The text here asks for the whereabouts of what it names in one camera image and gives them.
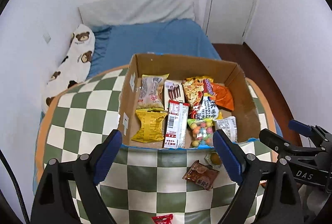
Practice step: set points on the white chocolate wafer packet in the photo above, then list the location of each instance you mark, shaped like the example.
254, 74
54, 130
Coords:
173, 92

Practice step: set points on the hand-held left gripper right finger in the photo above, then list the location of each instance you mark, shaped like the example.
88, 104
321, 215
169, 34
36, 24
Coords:
228, 156

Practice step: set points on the clear bag of colourful candies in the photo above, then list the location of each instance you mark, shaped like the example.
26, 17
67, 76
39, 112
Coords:
201, 133

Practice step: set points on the red and white sausage packet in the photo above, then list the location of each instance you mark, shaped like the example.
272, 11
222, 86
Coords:
175, 122

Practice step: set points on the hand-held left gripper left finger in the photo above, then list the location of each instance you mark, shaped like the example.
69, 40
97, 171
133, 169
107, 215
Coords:
109, 153

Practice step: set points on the white bear print pillow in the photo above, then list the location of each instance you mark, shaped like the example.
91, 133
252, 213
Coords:
75, 57

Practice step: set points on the green white checkered mat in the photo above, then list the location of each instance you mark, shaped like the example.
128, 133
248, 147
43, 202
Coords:
85, 115

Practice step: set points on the orange snack packet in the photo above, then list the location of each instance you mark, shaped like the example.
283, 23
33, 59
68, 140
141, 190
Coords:
224, 99

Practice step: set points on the blue bed sheet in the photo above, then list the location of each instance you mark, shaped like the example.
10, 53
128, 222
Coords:
155, 37

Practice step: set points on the white wall switch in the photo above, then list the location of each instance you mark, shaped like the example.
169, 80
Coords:
47, 37

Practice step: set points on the small red snack packet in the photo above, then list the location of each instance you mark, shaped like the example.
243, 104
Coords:
162, 219

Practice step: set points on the purple snack packet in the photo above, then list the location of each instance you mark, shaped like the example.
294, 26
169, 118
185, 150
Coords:
208, 86

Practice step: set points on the grey pillow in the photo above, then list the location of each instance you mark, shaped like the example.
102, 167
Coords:
140, 8

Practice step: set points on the yellow snack packet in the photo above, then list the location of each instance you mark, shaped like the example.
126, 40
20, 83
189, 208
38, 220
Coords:
150, 125

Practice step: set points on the clear packet with brown egg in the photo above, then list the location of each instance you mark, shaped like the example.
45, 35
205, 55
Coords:
214, 159

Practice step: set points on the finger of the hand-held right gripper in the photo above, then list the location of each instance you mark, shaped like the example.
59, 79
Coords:
299, 126
277, 143

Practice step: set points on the white grey snack packet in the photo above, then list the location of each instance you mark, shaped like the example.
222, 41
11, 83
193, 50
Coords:
228, 126

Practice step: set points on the large instant noodle packet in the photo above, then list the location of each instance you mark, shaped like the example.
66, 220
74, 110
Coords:
199, 99

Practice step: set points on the cardboard box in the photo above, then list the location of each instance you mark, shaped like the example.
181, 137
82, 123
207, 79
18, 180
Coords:
241, 115

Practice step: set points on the brown snack packet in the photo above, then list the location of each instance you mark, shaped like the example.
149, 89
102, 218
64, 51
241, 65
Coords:
201, 176

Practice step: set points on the pale pink bread packet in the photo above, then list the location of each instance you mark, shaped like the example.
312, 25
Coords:
151, 91

